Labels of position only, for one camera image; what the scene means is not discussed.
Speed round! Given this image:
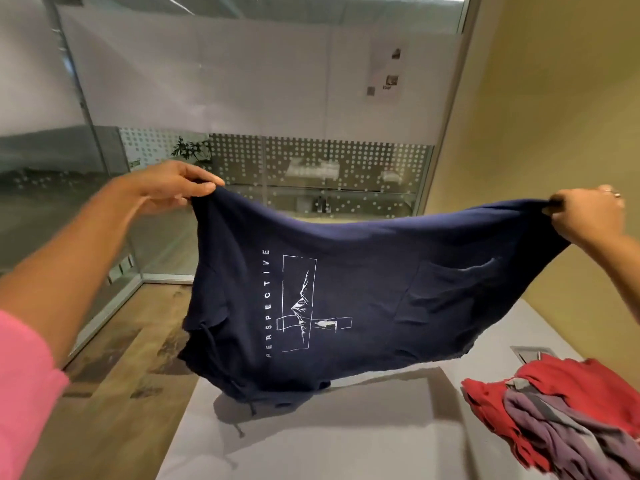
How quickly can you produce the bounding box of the person's left pink sleeve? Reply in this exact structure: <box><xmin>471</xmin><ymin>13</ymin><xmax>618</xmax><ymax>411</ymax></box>
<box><xmin>0</xmin><ymin>309</ymin><xmax>71</xmax><ymax>480</ymax></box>

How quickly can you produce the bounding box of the person's left hand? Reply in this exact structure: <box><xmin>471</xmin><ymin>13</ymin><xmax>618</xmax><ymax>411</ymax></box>
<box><xmin>112</xmin><ymin>160</ymin><xmax>226</xmax><ymax>217</ymax></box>

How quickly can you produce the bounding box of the metal glass door bracket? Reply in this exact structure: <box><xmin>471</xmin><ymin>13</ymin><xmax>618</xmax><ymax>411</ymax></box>
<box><xmin>107</xmin><ymin>254</ymin><xmax>137</xmax><ymax>285</ymax></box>

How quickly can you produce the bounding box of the grey table cable hatch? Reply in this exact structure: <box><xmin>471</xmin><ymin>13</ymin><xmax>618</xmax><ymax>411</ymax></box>
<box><xmin>509</xmin><ymin>345</ymin><xmax>559</xmax><ymax>365</ymax></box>

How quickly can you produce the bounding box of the potted green plant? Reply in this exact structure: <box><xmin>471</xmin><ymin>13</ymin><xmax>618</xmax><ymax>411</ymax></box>
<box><xmin>171</xmin><ymin>136</ymin><xmax>213</xmax><ymax>168</ymax></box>

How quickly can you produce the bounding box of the red garment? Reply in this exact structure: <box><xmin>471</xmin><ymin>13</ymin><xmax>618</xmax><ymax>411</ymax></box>
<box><xmin>461</xmin><ymin>353</ymin><xmax>640</xmax><ymax>473</ymax></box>

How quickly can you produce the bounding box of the person's right forearm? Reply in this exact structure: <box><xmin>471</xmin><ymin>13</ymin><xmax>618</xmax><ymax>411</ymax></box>
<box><xmin>585</xmin><ymin>229</ymin><xmax>640</xmax><ymax>325</ymax></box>

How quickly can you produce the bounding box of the mauve striped t-shirt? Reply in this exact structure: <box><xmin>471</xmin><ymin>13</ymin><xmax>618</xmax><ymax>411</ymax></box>
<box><xmin>502</xmin><ymin>377</ymin><xmax>640</xmax><ymax>480</ymax></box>

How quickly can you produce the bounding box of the striped knit top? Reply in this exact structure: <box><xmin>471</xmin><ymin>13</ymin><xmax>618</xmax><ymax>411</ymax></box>
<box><xmin>177</xmin><ymin>187</ymin><xmax>571</xmax><ymax>415</ymax></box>

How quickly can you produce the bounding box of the person's left forearm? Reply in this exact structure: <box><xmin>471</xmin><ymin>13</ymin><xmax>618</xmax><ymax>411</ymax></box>
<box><xmin>0</xmin><ymin>175</ymin><xmax>146</xmax><ymax>368</ymax></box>

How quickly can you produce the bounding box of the person's right hand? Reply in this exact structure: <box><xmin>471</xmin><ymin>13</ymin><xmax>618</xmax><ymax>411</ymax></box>
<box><xmin>542</xmin><ymin>183</ymin><xmax>627</xmax><ymax>253</ymax></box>

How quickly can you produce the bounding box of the paper notice on glass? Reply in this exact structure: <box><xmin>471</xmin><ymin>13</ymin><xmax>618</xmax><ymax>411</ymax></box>
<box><xmin>363</xmin><ymin>40</ymin><xmax>409</xmax><ymax>103</ymax></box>

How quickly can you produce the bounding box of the white background table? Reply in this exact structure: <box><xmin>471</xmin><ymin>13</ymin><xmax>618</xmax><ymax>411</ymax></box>
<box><xmin>287</xmin><ymin>159</ymin><xmax>341</xmax><ymax>181</ymax></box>

